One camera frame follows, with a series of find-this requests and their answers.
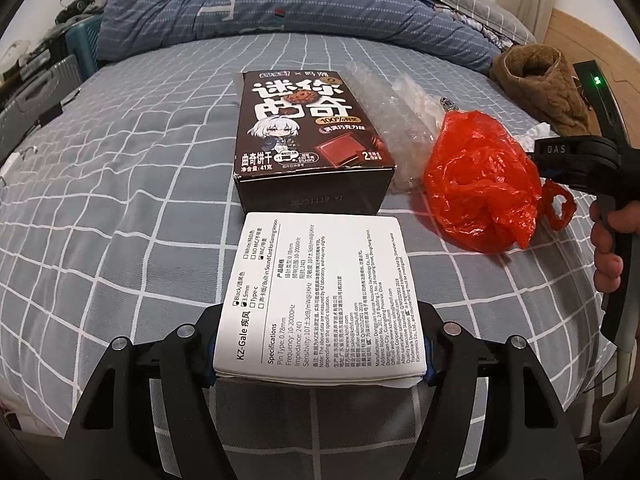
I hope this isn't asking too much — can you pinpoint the red plastic bag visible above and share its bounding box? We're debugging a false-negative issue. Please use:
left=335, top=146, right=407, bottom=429
left=423, top=110, right=577, bottom=254

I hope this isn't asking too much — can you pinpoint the bubble wrap sheet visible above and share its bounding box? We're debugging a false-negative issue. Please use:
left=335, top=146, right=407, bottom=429
left=341, top=62, right=440, bottom=194

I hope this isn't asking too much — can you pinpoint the white earphone box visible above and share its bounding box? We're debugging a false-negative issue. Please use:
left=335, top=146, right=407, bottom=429
left=213, top=212, right=427, bottom=388

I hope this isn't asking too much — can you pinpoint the dark cookie box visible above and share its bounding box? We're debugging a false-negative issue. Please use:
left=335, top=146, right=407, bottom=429
left=233, top=70, right=396, bottom=214

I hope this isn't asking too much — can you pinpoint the person right hand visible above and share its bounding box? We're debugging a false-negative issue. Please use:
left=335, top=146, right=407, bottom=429
left=589, top=200, right=640, bottom=294

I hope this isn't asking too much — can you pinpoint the brown fleece jacket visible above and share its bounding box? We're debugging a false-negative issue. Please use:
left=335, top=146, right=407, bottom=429
left=489, top=44, right=590, bottom=136

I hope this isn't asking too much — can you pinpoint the grey checked bed cover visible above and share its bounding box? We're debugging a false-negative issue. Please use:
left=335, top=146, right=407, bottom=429
left=0, top=31, right=622, bottom=466

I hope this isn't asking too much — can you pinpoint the grey suitcase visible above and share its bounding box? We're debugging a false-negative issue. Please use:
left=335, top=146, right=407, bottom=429
left=1, top=54, right=82, bottom=162

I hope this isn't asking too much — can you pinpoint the teal plastic crate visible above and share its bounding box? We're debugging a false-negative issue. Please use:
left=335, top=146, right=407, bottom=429
left=65, top=15, right=102, bottom=80

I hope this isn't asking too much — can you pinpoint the blue striped duvet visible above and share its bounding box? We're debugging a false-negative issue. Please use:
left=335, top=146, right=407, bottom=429
left=98, top=0, right=500, bottom=73

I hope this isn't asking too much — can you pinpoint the white charger cable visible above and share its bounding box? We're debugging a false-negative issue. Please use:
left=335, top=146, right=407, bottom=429
left=0, top=145, right=42, bottom=187

